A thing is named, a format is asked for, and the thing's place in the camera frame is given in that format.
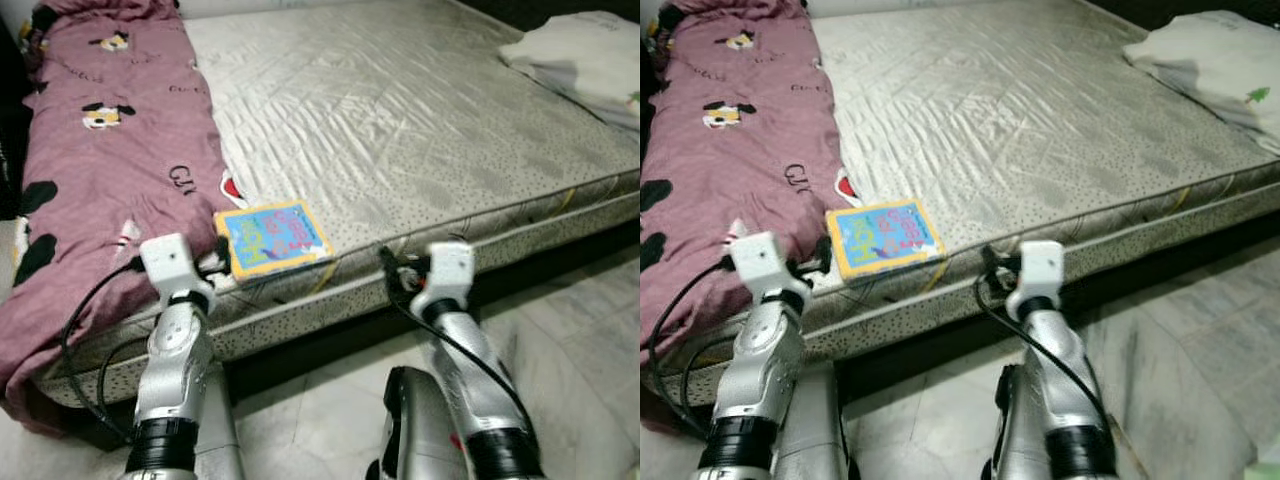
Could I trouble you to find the white pillow with black lettering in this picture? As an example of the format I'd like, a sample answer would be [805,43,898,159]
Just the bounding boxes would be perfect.
[498,10,641,133]
[1120,8,1280,159]

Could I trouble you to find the blue yellow children's book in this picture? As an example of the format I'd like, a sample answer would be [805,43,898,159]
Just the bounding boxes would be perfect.
[824,196,949,288]
[212,198,337,288]

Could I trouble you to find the purple cartoon print blanket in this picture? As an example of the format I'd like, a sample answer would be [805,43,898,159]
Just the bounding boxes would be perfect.
[0,0,249,426]
[640,0,856,406]

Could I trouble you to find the grey patterned quilted mattress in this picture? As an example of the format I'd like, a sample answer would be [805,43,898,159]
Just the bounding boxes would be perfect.
[655,0,1280,393]
[35,0,641,409]

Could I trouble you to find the silver right robot leg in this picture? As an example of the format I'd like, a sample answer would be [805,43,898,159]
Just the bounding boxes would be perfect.
[363,365,469,480]
[983,363,1053,480]

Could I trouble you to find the silver robot leg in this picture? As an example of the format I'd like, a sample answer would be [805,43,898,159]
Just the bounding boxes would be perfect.
[363,365,469,480]
[983,363,1053,480]
[773,358,853,480]
[193,362,249,480]

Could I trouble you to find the silver left robot leg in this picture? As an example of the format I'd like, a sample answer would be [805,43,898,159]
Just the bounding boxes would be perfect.
[193,362,249,480]
[773,358,853,480]

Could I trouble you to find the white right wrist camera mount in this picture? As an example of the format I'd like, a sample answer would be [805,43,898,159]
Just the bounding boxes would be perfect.
[410,242,477,319]
[1003,240,1067,323]

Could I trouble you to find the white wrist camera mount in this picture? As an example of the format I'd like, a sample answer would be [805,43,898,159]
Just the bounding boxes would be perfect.
[1003,240,1067,323]
[728,232,809,309]
[138,232,215,309]
[410,242,477,319]

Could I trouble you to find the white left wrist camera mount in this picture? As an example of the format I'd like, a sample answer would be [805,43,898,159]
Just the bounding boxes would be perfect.
[728,232,809,309]
[138,232,215,309]

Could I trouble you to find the short black left arm cable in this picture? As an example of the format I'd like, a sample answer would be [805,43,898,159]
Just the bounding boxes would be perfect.
[94,334,153,441]
[679,336,739,439]

